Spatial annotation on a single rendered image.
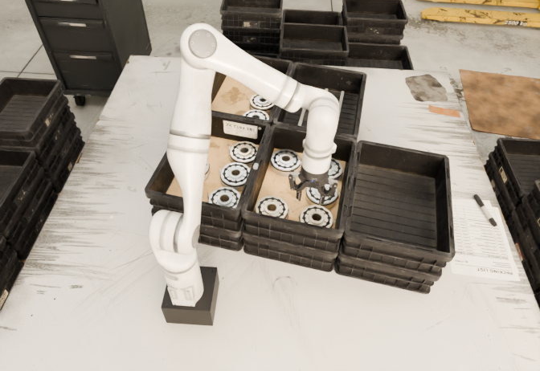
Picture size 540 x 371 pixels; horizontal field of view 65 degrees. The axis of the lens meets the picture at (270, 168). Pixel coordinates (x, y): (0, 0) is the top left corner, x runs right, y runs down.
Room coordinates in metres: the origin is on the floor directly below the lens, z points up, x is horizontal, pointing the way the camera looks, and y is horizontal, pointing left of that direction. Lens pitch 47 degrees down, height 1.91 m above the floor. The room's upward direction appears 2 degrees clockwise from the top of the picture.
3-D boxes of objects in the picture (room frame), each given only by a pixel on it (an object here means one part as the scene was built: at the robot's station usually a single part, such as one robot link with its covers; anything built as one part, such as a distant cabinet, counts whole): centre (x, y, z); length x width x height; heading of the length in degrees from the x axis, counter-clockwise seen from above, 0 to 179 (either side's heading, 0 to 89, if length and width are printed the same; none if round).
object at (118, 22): (2.52, 1.16, 0.45); 0.60 x 0.45 x 0.90; 178
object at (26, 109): (1.58, 1.24, 0.37); 0.40 x 0.30 x 0.45; 178
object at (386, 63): (2.27, -0.63, 0.31); 0.40 x 0.30 x 0.34; 88
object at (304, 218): (0.76, -0.15, 0.86); 0.10 x 0.10 x 0.01
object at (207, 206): (0.95, 0.19, 0.92); 0.40 x 0.30 x 0.02; 168
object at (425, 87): (1.67, -0.73, 0.71); 0.22 x 0.19 x 0.01; 178
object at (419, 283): (0.82, -0.40, 0.76); 0.40 x 0.30 x 0.12; 168
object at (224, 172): (0.94, 0.11, 0.86); 0.10 x 0.10 x 0.01
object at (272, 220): (0.89, -0.11, 0.92); 0.40 x 0.30 x 0.02; 168
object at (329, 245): (0.89, -0.11, 0.87); 0.40 x 0.30 x 0.11; 168
